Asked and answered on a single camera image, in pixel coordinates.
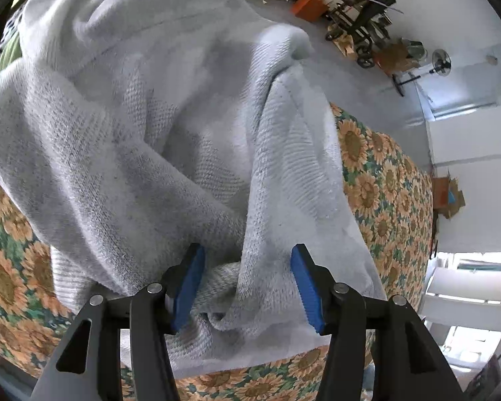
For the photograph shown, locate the grey knit sweater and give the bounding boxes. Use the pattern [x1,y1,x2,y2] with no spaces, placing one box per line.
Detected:
[0,0,384,378]

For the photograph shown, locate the sunflower pattern bed cover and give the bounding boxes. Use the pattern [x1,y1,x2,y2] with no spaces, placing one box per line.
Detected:
[0,108,433,400]

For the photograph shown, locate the cardboard box with items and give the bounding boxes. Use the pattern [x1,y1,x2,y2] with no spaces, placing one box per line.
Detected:
[432,176,466,219]

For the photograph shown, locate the standing fan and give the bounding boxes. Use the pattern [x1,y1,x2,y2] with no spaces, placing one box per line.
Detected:
[391,48,453,98]

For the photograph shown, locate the brown paper bag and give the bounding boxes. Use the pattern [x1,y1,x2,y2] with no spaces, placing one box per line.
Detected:
[374,39,427,77]

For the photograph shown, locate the green garment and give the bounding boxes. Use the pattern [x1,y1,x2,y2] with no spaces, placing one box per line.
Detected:
[0,33,22,72]

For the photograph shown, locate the orange paper bag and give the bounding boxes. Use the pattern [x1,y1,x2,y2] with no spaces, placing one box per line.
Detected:
[290,0,328,23]

